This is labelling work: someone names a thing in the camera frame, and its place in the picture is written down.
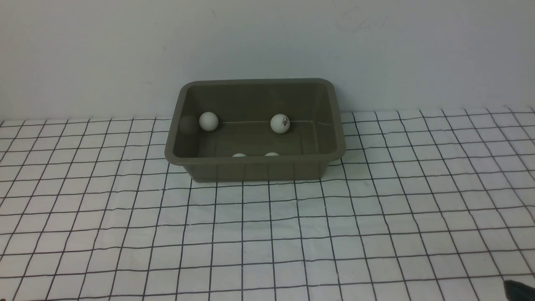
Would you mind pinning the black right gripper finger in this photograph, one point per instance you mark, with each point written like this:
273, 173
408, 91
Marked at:
517, 291

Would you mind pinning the white ping-pong ball dark logo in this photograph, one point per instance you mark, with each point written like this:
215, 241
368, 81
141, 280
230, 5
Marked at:
280, 123

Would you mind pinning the white grid-pattern tablecloth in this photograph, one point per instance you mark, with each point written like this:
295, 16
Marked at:
424, 206

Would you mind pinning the olive plastic storage bin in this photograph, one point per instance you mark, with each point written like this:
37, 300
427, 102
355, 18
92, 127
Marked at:
245, 107

